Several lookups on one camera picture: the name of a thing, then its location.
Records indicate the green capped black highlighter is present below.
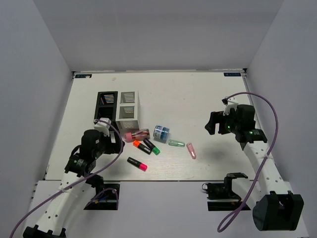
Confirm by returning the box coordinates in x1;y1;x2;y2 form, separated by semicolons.
143;138;160;155

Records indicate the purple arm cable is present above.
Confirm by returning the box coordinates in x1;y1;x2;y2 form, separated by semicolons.
9;119;124;238
217;92;278;233

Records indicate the blue round jar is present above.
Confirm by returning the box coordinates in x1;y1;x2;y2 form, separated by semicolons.
153;125;170;143

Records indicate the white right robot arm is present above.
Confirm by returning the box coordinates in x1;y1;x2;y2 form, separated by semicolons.
202;105;304;231

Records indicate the clear pink lead case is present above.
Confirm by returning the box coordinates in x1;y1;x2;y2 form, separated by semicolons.
186;143;197;159

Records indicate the blue right corner label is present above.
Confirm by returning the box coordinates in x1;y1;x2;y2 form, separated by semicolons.
223;72;241;77

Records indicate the pink capped black highlighter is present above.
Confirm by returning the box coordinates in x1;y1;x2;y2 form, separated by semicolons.
127;157;147;171

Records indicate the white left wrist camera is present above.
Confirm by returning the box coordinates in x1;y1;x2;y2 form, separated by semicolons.
94;118;111;137

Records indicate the white slotted organizer box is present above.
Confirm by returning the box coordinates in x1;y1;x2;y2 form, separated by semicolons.
115;91;141;134

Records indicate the black slotted organizer box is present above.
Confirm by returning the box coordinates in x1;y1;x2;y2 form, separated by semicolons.
94;91;118;129

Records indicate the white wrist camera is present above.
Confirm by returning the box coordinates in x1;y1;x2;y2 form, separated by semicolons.
222;97;239;116
94;118;111;137

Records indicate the blue left corner label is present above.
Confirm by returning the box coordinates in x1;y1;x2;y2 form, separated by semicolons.
75;74;92;78

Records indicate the clear green lead case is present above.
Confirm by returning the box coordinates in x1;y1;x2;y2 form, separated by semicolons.
168;139;185;147

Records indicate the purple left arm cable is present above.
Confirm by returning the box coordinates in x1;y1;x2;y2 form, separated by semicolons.
9;119;124;238

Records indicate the orange capped black highlighter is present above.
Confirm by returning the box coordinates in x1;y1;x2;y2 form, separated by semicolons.
133;140;152;155

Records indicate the blue corner label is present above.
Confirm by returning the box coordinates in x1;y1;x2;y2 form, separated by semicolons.
75;74;92;78
223;72;241;77

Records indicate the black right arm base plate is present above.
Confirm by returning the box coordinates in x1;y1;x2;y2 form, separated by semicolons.
202;173;248;211

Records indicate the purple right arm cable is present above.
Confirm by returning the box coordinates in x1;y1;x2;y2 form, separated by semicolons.
217;92;278;233

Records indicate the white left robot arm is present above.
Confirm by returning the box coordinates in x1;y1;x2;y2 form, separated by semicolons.
22;127;125;238

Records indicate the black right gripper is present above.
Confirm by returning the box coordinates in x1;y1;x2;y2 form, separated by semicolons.
205;108;241;135

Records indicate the clear tube of coloured pins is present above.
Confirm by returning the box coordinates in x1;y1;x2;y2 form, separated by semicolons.
124;129;150;143

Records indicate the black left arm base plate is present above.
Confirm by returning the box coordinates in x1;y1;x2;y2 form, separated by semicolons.
84;183;120;211

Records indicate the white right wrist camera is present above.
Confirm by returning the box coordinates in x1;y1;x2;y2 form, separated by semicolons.
222;97;239;116

